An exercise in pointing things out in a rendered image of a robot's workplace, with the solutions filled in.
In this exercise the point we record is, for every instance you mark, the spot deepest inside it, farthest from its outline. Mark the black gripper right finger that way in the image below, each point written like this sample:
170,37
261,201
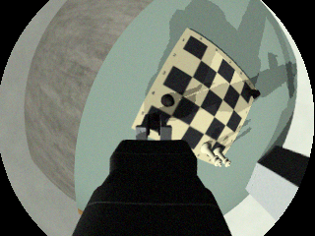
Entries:
165,131

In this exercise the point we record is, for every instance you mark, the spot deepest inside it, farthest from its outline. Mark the white chess king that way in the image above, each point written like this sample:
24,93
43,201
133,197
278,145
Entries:
207,148

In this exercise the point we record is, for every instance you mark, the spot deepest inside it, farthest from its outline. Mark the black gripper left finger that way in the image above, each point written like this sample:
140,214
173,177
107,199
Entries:
143,130

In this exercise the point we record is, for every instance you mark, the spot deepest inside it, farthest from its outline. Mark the white queen chess piece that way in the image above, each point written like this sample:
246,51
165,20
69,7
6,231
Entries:
225,161

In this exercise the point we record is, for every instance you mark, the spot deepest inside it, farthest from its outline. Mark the black and cream chessboard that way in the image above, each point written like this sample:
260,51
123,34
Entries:
208,90

